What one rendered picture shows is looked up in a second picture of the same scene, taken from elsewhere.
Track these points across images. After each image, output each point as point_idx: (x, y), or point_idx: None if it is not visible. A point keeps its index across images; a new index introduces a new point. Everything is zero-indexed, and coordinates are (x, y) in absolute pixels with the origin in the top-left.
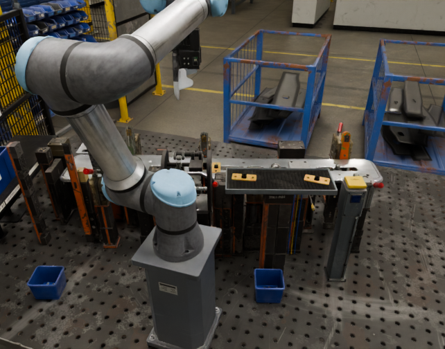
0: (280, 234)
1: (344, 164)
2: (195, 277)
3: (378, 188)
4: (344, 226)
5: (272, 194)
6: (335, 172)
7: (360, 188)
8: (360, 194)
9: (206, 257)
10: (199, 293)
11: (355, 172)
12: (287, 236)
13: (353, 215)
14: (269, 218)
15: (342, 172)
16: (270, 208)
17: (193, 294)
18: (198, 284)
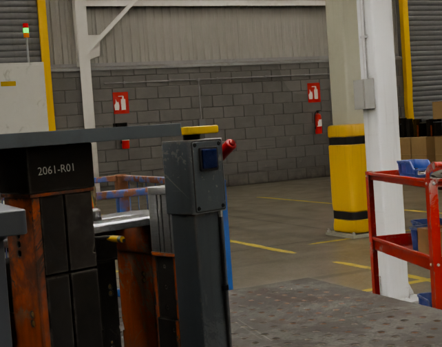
0: (81, 296)
1: (102, 217)
2: (18, 215)
3: (226, 155)
4: (204, 246)
5: (45, 163)
6: (98, 222)
7: (208, 131)
8: (213, 146)
9: (3, 205)
10: (9, 343)
11: (149, 186)
12: (98, 299)
13: (213, 206)
14: (49, 245)
15: (112, 219)
16: (45, 209)
17: None
18: (4, 300)
